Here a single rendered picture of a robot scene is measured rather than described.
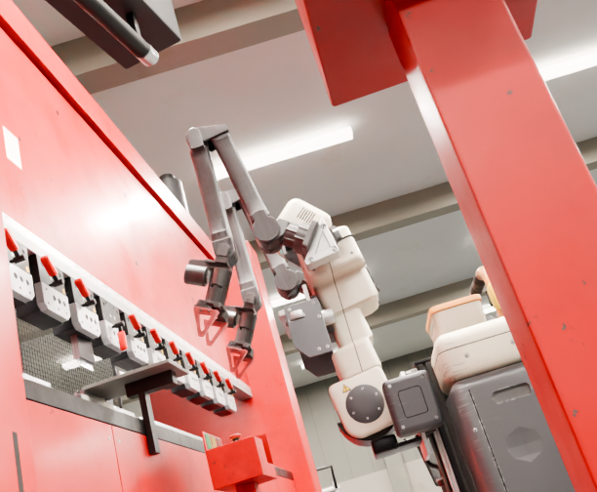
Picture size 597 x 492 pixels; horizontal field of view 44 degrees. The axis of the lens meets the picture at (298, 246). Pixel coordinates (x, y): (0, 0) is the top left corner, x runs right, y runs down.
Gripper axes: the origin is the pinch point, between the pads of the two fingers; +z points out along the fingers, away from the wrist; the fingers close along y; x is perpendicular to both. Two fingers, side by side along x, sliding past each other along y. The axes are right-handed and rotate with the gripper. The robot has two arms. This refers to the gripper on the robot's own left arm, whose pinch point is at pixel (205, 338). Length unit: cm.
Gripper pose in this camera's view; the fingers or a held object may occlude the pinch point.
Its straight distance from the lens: 203.3
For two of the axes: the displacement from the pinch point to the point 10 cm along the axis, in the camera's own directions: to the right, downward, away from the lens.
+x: 9.7, 1.4, -1.8
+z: -2.0, 9.2, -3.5
